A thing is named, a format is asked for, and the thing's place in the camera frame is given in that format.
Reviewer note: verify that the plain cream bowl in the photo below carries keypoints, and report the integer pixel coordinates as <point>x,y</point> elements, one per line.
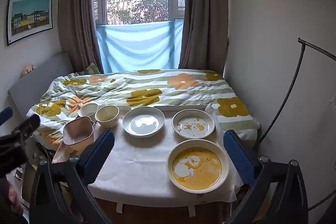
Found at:
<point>88,109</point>

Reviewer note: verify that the large yellow duck plate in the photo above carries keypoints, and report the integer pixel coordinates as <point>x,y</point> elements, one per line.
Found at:
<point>197,166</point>

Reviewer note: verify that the green pillow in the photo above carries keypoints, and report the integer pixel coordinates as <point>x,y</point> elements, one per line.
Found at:
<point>92,68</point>

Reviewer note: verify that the light blue cloth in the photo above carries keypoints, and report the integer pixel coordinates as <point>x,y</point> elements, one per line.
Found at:
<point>136,45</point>

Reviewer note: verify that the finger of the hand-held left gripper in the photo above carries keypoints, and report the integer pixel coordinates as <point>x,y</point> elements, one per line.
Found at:
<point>27,123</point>
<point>6,114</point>

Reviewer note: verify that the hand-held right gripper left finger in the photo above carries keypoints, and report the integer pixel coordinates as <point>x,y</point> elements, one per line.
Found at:
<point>101,153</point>

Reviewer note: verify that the framed wall picture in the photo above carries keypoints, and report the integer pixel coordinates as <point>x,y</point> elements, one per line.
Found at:
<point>29,19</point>

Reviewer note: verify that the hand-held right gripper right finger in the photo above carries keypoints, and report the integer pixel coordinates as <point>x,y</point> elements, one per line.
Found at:
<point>237,155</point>

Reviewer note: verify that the floral striped blanket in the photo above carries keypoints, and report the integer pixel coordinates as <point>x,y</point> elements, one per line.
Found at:
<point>147,87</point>

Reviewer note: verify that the small white duck plate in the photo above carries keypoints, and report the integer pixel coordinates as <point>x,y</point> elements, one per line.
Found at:
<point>193,125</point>

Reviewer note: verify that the white floral tablecloth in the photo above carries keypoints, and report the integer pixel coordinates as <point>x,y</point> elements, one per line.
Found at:
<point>141,155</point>

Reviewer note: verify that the wall socket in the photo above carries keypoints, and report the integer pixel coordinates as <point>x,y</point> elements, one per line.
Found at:
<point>29,69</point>

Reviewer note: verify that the grey headboard panel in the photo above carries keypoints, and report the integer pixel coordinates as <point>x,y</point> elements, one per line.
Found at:
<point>44,74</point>

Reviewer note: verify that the plain white plate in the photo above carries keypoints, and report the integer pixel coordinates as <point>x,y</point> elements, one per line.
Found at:
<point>143,121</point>

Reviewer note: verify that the cream bowl with print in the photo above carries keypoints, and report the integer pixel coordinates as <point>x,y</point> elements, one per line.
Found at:
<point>106,119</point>

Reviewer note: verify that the grey brown curtain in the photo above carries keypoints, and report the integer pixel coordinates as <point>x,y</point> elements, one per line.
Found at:
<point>204,16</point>
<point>76,16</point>

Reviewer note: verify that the black metal stand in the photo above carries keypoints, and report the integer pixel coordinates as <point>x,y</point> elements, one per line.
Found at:
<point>302,41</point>

